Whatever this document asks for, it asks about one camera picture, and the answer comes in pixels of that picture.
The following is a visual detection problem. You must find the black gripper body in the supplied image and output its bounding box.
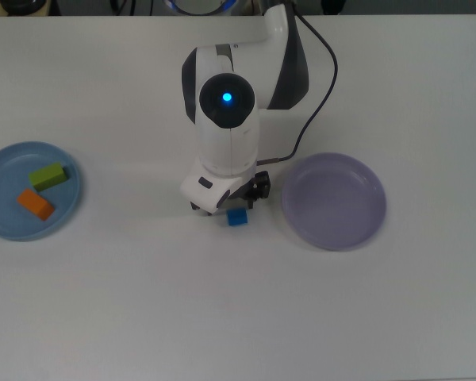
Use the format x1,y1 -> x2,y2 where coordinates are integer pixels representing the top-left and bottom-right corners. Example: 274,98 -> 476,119
220,176 -> 257,210

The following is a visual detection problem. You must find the blue block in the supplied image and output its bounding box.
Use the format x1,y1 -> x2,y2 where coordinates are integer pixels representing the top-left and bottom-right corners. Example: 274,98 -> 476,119
225,206 -> 250,228

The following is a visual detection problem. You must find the orange block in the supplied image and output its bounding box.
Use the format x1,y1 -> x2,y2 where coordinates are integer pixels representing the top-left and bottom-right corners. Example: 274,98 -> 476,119
16,188 -> 56,221

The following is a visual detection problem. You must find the blue plate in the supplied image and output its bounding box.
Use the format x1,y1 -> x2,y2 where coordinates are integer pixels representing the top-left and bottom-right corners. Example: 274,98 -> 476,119
0,141 -> 82,242

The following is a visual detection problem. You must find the robot base ring blue light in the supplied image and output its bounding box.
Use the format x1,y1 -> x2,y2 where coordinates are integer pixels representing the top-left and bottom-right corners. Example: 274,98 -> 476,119
162,0 -> 239,17

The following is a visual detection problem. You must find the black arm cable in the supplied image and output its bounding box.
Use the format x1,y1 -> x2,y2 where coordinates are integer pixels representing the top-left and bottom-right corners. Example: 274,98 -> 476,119
256,10 -> 339,164

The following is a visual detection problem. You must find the purple plate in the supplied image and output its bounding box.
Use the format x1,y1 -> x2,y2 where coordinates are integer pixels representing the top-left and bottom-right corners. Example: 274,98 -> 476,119
281,152 -> 388,252

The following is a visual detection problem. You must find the green block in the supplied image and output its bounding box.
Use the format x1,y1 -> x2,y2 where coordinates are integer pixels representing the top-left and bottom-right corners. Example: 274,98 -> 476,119
28,161 -> 71,192

